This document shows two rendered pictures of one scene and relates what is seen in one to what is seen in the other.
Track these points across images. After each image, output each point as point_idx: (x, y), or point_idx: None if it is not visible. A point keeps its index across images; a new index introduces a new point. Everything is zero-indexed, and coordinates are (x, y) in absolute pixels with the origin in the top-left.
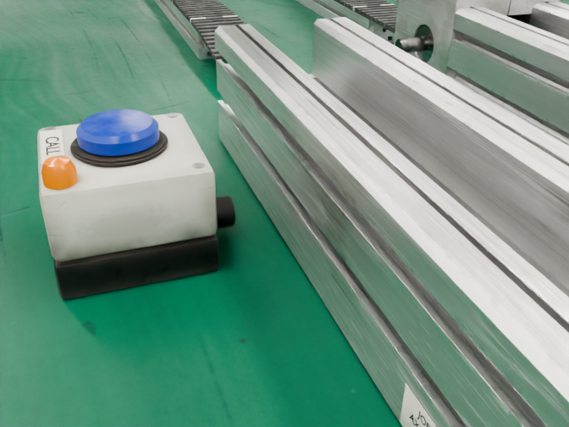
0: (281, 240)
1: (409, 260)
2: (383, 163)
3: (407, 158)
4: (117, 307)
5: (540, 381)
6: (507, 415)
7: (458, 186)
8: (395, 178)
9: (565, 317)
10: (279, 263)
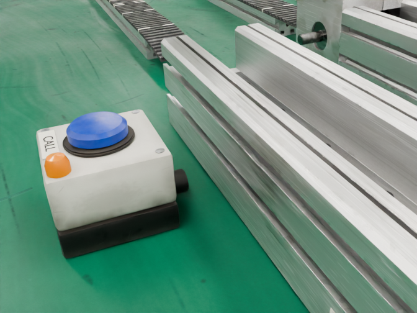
0: (224, 199)
1: (326, 216)
2: (300, 142)
3: (316, 131)
4: (107, 262)
5: None
6: None
7: (356, 151)
8: (310, 153)
9: None
10: (225, 218)
